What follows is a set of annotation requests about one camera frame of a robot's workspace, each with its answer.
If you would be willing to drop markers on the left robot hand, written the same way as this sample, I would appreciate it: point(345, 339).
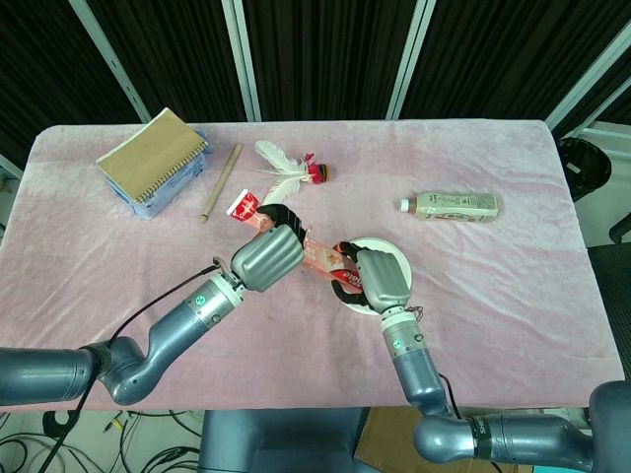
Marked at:
point(268, 258)

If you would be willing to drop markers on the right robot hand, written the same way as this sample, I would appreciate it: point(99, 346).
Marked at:
point(384, 278)

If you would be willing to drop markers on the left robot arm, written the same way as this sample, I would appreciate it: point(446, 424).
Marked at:
point(148, 345)

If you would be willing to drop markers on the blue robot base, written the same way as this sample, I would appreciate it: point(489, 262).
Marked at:
point(281, 441)

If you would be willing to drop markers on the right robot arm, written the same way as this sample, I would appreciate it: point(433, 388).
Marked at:
point(443, 394)

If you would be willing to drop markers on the white round plate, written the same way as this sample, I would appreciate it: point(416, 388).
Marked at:
point(394, 256)

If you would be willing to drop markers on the cardboard box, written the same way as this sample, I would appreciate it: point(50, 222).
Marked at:
point(389, 438)

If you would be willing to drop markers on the pink tablecloth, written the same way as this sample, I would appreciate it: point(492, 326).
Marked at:
point(443, 295)

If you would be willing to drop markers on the wooden stick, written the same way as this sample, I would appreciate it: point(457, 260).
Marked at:
point(222, 182)

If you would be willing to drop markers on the white feather shuttlecock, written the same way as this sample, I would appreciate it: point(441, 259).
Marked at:
point(291, 170)

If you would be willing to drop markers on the brown drink bottle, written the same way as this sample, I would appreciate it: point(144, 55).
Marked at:
point(453, 206)

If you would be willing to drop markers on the blue tissue pack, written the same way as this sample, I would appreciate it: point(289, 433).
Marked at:
point(158, 194)

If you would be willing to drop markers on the brown spiral notebook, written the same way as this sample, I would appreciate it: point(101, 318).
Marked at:
point(153, 157)

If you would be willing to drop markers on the black stool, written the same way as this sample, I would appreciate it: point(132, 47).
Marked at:
point(584, 165)

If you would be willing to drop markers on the black office chair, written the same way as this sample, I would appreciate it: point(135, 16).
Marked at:
point(613, 261)

